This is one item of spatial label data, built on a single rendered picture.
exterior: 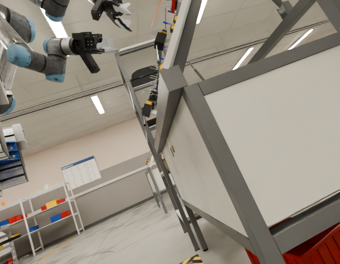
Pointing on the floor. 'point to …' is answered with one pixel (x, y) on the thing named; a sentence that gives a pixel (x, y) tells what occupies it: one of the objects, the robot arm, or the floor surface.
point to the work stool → (12, 248)
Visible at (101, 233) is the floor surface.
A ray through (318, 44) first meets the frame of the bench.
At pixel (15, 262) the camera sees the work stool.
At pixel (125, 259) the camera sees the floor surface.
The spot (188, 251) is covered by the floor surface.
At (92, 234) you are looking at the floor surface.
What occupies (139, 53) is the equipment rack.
